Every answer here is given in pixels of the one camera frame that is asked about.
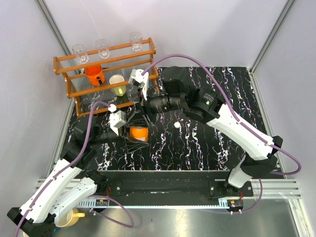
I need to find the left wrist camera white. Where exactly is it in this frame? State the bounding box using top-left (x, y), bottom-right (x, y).
top-left (108, 104), bottom-right (126, 136)

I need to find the orange juice bottle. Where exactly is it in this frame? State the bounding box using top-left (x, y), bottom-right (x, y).
top-left (129, 126), bottom-right (149, 142)

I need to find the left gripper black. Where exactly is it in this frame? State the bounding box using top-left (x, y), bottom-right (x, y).
top-left (89, 125), bottom-right (150, 152)

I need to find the orange wooden shelf rack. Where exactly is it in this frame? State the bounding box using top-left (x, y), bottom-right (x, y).
top-left (53, 38), bottom-right (156, 117)

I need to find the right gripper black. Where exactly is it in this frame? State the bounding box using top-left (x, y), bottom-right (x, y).
top-left (125, 86), bottom-right (184, 129)

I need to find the right clear glass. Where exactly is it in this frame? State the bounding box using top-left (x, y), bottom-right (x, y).
top-left (129, 32), bottom-right (142, 51)

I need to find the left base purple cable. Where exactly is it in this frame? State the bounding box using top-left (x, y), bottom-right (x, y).
top-left (86, 194), bottom-right (135, 228)

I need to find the grey slotted cable duct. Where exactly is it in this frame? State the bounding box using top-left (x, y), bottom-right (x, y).
top-left (75, 197), bottom-right (229, 210)

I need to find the right corner aluminium post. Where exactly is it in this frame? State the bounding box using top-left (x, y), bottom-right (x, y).
top-left (249, 0), bottom-right (297, 74)

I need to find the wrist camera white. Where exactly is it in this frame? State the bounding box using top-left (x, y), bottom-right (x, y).
top-left (128, 69), bottom-right (149, 101)
top-left (108, 104), bottom-right (126, 136)

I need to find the aluminium front rail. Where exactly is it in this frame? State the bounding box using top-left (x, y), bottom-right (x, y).
top-left (32, 179), bottom-right (316, 237)

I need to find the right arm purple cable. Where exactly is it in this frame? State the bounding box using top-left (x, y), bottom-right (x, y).
top-left (142, 53), bottom-right (302, 175)

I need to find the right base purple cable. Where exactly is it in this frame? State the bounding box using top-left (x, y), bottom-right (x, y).
top-left (204, 179), bottom-right (262, 214)

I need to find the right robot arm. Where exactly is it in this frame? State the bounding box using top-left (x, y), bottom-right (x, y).
top-left (128, 66), bottom-right (283, 196)

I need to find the middle clear glass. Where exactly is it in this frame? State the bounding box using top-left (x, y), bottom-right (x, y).
top-left (95, 39), bottom-right (110, 59)

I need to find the yellow mug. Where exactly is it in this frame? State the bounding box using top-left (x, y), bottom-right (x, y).
top-left (56, 208), bottom-right (85, 228)

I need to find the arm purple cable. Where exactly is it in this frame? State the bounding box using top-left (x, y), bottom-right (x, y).
top-left (142, 53), bottom-right (302, 175)
top-left (16, 101), bottom-right (112, 237)

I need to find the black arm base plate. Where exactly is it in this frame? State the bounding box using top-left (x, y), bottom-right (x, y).
top-left (97, 170), bottom-right (254, 205)

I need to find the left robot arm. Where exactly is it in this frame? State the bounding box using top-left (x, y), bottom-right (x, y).
top-left (7, 113), bottom-right (148, 237)

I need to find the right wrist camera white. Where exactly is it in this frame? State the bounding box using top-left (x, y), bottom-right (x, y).
top-left (128, 69), bottom-right (149, 101)

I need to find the clear glass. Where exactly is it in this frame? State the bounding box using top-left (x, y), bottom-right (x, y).
top-left (72, 43), bottom-right (88, 64)
top-left (95, 39), bottom-right (110, 59)
top-left (129, 32), bottom-right (142, 51)

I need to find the left clear glass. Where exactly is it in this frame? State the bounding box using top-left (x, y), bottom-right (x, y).
top-left (72, 43), bottom-right (88, 64)

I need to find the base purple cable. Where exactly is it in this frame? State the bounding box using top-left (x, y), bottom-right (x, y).
top-left (204, 179), bottom-right (262, 214)
top-left (86, 194), bottom-right (135, 228)

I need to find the orange mug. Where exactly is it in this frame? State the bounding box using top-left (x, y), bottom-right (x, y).
top-left (84, 65), bottom-right (105, 86)

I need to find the corner aluminium post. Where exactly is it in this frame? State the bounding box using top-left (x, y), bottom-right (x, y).
top-left (35, 0), bottom-right (71, 56)
top-left (249, 0), bottom-right (297, 74)

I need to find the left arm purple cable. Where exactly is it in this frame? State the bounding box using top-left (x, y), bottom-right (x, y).
top-left (16, 101), bottom-right (112, 237)

